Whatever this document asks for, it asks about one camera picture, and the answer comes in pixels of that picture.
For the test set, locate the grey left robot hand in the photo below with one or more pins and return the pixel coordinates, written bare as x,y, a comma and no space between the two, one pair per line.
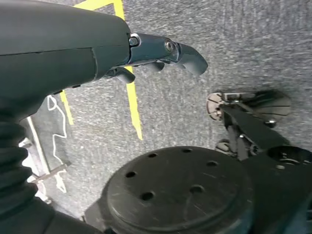
48,48

